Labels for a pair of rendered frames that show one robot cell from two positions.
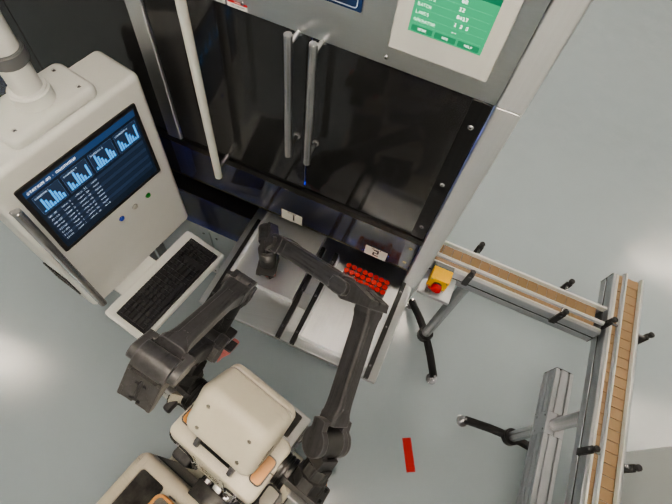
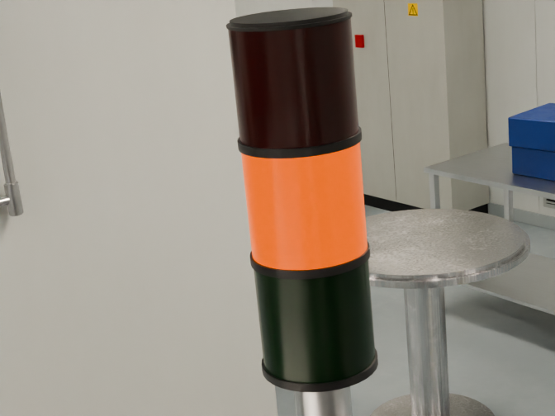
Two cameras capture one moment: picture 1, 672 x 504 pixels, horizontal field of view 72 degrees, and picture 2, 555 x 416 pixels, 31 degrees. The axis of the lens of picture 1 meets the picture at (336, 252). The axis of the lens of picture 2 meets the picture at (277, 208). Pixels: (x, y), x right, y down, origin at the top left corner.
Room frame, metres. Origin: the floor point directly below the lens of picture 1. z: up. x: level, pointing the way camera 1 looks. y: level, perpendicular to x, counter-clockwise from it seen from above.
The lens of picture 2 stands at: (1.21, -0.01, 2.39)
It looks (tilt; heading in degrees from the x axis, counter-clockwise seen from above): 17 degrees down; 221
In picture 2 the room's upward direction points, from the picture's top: 6 degrees counter-clockwise
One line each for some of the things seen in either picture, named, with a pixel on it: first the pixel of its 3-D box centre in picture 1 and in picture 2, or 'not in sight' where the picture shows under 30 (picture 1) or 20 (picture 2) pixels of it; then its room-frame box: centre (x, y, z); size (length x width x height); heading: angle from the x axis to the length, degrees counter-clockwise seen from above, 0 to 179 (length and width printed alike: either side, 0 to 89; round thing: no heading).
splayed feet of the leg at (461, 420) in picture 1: (507, 438); not in sight; (0.44, -1.03, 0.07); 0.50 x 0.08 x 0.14; 76
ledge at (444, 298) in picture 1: (437, 283); not in sight; (0.83, -0.42, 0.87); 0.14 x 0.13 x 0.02; 166
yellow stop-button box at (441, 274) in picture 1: (440, 277); not in sight; (0.79, -0.39, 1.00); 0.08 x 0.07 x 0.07; 166
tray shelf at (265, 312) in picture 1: (313, 286); not in sight; (0.71, 0.06, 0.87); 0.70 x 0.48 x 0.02; 76
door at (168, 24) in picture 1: (233, 97); not in sight; (0.97, 0.37, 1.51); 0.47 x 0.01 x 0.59; 76
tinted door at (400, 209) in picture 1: (379, 155); not in sight; (0.86, -0.07, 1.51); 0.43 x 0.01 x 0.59; 76
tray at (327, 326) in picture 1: (350, 311); not in sight; (0.63, -0.09, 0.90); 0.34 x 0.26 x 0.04; 165
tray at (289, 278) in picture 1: (281, 251); not in sight; (0.82, 0.21, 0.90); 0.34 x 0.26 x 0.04; 166
